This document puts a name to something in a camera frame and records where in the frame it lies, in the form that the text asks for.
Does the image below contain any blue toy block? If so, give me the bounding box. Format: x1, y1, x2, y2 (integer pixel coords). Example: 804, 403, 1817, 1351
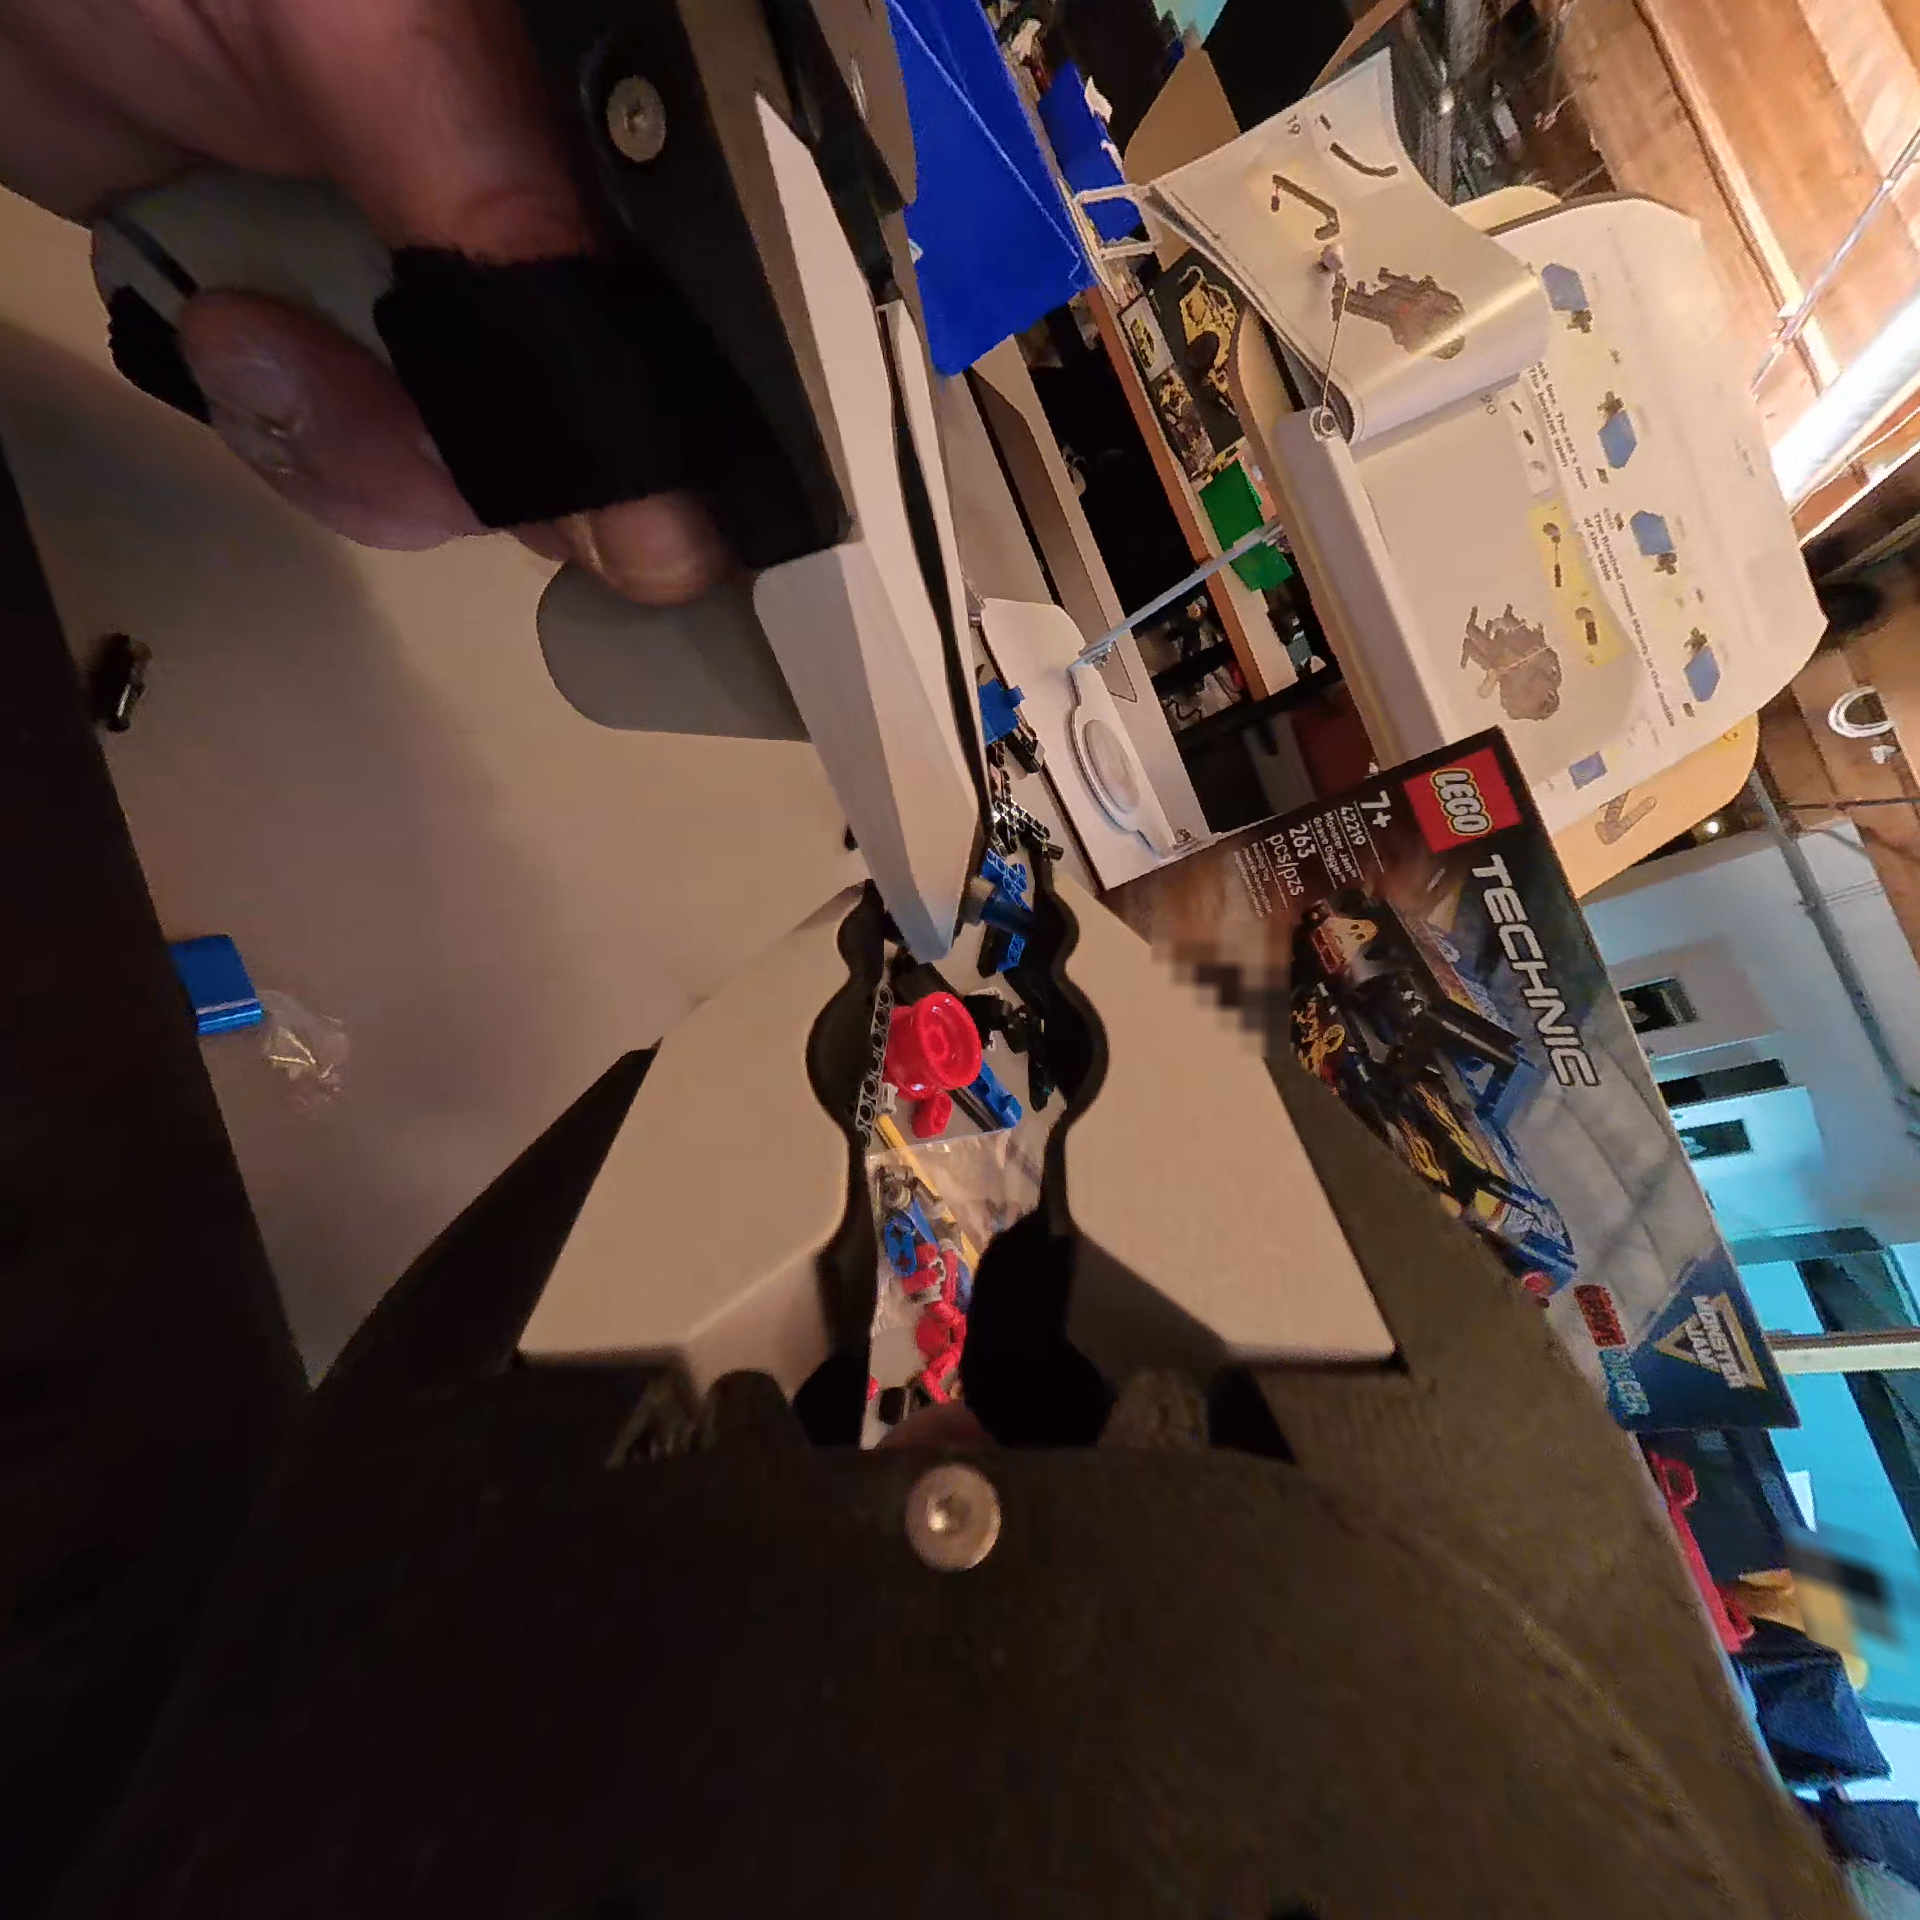
166, 932, 262, 1037

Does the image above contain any clear bag of small parts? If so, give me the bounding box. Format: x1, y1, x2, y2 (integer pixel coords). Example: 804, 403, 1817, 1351
867, 1115, 1051, 1411

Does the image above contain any black dimpled mat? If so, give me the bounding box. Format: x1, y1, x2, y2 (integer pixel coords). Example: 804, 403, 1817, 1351
0, 432, 315, 1920

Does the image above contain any small clear plastic bag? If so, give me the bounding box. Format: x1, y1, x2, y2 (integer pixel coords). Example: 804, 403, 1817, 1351
254, 1008, 350, 1101

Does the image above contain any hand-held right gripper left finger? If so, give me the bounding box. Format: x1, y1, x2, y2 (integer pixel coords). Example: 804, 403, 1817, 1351
517, 885, 902, 1448

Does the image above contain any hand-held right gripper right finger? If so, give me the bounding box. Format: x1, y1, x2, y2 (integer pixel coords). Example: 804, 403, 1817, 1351
960, 872, 1405, 1448

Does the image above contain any printed toy truck box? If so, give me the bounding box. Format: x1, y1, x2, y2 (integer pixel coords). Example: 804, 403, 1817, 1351
1112, 728, 1803, 1433

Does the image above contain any small blue storage bin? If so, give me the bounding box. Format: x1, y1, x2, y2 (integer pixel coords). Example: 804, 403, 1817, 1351
1036, 57, 1144, 239

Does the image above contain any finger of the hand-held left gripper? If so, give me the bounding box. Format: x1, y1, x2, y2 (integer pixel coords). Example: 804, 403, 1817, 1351
750, 92, 997, 961
883, 291, 1000, 810

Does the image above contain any red toy wheel rim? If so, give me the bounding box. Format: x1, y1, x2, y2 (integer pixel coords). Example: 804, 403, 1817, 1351
881, 989, 976, 1132

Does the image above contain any pile of black toy beams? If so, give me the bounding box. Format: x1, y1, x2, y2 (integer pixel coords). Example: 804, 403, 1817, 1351
883, 719, 1084, 1111

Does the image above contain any yellow vehicle toy box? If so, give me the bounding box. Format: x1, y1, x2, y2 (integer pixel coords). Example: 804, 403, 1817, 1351
1117, 245, 1249, 481

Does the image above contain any green storage bin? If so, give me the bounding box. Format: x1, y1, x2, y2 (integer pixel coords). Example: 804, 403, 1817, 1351
1200, 460, 1292, 586

